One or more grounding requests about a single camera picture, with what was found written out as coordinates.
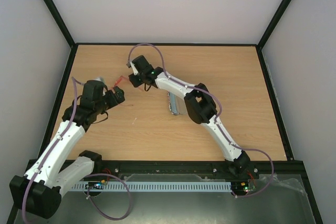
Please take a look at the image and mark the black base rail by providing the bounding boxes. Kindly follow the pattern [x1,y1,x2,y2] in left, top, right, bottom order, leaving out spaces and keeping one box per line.
[78,159,263,180]

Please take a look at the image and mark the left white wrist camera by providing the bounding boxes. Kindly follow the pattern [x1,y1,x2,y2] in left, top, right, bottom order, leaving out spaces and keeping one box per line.
[95,77,106,87]

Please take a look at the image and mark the light blue slotted cable duct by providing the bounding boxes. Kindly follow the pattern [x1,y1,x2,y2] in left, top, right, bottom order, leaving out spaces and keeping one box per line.
[70,181,232,193]

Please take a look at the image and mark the red sunglasses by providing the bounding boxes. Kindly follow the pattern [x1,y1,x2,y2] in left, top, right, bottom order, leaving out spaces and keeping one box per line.
[109,76,134,108]

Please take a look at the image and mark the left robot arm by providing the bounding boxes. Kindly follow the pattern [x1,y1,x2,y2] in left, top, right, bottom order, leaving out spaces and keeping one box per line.
[9,79,125,222]

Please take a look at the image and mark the flag pattern glasses case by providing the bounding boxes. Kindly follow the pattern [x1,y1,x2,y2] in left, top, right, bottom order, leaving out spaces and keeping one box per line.
[167,92,180,116]

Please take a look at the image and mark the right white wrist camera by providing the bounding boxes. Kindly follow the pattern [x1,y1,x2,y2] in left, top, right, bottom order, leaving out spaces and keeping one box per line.
[127,61,139,75]

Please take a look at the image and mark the light blue cleaning cloth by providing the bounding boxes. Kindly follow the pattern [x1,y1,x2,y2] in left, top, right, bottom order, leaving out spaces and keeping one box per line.
[176,97,187,115]

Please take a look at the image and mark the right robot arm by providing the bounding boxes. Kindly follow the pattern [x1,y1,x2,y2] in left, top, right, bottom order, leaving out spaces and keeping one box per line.
[127,55,250,178]

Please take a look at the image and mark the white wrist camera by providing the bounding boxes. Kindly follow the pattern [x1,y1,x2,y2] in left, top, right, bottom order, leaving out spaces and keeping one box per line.
[95,77,106,87]
[127,61,139,75]

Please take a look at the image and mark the black aluminium frame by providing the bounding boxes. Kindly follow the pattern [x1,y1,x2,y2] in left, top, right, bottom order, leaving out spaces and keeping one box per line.
[5,0,324,224]

